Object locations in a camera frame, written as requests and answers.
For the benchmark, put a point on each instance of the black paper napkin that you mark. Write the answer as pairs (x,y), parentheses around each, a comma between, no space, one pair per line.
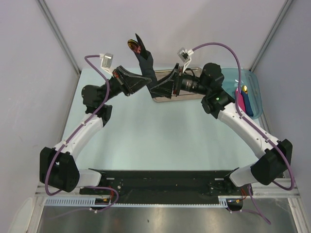
(146,66)

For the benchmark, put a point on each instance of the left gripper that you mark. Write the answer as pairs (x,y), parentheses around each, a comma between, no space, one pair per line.
(128,83)

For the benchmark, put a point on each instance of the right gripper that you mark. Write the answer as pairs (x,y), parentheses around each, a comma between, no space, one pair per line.
(164,88)

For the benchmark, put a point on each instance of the silver metal tray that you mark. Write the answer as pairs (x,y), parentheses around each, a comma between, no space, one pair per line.
(184,95)

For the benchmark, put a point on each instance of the aluminium frame rail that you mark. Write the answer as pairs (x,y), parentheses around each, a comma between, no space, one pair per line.
(47,14)

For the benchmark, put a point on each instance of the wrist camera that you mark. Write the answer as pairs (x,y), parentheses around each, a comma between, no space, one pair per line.
(186,56)
(106,62)

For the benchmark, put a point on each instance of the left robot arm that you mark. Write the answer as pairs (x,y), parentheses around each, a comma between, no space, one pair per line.
(58,170)

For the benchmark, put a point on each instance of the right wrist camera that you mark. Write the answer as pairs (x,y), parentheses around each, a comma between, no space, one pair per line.
(186,56)

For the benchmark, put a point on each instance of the blue plastic bin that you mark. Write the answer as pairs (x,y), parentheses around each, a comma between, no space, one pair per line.
(248,79)

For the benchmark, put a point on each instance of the white cable duct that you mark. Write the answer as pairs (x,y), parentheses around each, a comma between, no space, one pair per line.
(99,202)

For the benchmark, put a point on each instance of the dark knife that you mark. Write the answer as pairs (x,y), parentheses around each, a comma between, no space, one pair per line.
(141,50)

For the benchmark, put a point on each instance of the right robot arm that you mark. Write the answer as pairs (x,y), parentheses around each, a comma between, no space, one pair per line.
(273,155)

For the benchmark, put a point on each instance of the iridescent spoon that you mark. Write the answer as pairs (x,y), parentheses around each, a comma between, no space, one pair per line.
(134,46)

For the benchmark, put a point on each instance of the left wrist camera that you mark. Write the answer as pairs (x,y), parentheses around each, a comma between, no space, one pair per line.
(106,62)

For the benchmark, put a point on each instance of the pink rolled napkin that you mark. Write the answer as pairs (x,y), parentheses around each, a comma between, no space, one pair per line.
(240,101)

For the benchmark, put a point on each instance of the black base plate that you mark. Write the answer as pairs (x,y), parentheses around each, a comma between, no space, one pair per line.
(167,187)

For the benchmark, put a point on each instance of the blue rolled napkin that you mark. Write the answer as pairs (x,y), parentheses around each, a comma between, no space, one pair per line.
(246,100)

